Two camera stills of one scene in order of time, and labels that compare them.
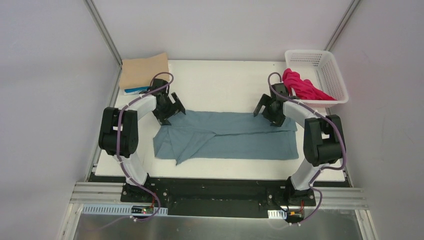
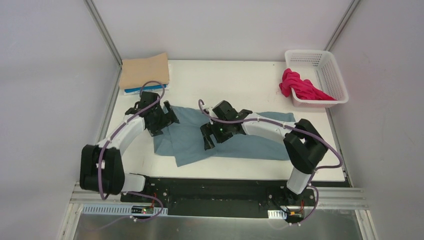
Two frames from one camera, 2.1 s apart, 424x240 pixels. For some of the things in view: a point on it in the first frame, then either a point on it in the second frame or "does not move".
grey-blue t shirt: (225, 134) does not move
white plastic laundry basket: (320, 68) does not move
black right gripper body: (268, 108) -> (211, 133)
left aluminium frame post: (96, 17) does not move
